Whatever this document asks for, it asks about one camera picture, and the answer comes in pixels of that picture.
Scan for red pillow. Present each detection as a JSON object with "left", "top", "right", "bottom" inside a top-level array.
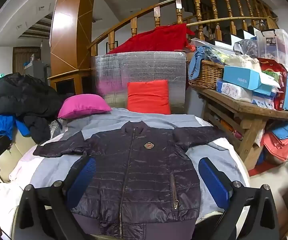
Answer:
[{"left": 126, "top": 79, "right": 171, "bottom": 115}]

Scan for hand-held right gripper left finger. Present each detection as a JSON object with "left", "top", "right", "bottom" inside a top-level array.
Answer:
[{"left": 16, "top": 155, "right": 96, "bottom": 240}]

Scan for red velvet cloth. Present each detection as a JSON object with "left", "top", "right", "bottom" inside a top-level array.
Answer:
[{"left": 108, "top": 23, "right": 196, "bottom": 54}]

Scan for light blue shoe box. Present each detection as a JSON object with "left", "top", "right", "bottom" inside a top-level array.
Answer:
[{"left": 223, "top": 65, "right": 274, "bottom": 97}]

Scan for clear plastic storage box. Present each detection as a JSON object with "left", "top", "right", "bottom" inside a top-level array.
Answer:
[{"left": 255, "top": 29, "right": 288, "bottom": 78}]

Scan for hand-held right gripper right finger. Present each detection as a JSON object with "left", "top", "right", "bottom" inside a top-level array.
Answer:
[{"left": 198, "top": 156, "right": 281, "bottom": 240}]

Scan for wicker basket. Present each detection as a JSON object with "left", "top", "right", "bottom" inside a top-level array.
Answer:
[{"left": 187, "top": 59, "right": 225, "bottom": 90}]

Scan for blue cloth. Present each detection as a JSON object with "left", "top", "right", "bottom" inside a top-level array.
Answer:
[{"left": 188, "top": 46, "right": 224, "bottom": 80}]

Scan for magenta pillow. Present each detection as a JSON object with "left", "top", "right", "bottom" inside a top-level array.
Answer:
[{"left": 57, "top": 94, "right": 112, "bottom": 120}]

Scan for dark patterned plastic bag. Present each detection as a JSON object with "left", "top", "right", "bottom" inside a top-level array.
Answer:
[{"left": 234, "top": 39, "right": 258, "bottom": 55}]

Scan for folded blue cloths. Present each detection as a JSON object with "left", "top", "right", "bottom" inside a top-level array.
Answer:
[{"left": 269, "top": 121, "right": 288, "bottom": 140}]

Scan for red floor mat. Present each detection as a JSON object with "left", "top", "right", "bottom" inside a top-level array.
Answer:
[{"left": 248, "top": 164, "right": 274, "bottom": 177}]

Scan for black puffer jacket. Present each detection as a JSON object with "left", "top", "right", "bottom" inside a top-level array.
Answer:
[{"left": 0, "top": 72, "right": 64, "bottom": 144}]

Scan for curved wooden column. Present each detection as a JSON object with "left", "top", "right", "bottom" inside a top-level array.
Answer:
[{"left": 48, "top": 0, "right": 97, "bottom": 98}]

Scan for wooden table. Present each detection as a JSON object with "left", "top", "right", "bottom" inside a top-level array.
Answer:
[{"left": 189, "top": 82, "right": 288, "bottom": 165}]

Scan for dark purple quilted jacket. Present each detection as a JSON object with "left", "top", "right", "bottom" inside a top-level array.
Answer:
[{"left": 33, "top": 120, "right": 231, "bottom": 240}]

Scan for silver foil insulation panel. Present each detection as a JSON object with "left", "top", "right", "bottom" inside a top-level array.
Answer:
[{"left": 91, "top": 50, "right": 187, "bottom": 114}]

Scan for cream fabric bundle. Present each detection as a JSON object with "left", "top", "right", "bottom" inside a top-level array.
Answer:
[{"left": 224, "top": 54, "right": 262, "bottom": 73}]

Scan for white tissue pack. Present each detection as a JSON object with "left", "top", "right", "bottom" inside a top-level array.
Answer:
[{"left": 216, "top": 79, "right": 254, "bottom": 103}]

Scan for blue jacket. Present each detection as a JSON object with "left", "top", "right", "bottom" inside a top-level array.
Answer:
[{"left": 0, "top": 91, "right": 31, "bottom": 140}]

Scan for stack of coral cloths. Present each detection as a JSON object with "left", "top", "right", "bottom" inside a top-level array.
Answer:
[{"left": 263, "top": 131, "right": 288, "bottom": 164}]

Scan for wooden stair railing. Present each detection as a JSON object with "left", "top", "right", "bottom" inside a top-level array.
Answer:
[{"left": 87, "top": 0, "right": 281, "bottom": 57}]

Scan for grey cabinet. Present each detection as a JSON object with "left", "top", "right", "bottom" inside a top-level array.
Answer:
[{"left": 24, "top": 60, "right": 49, "bottom": 83}]

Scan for grey blanket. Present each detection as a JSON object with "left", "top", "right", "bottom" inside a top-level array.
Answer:
[{"left": 9, "top": 107, "right": 249, "bottom": 225}]

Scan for white blue dotted pack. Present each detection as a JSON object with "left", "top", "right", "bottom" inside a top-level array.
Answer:
[{"left": 251, "top": 96, "right": 276, "bottom": 109}]

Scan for red gift box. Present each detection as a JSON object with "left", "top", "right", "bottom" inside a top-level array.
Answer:
[{"left": 256, "top": 57, "right": 288, "bottom": 111}]

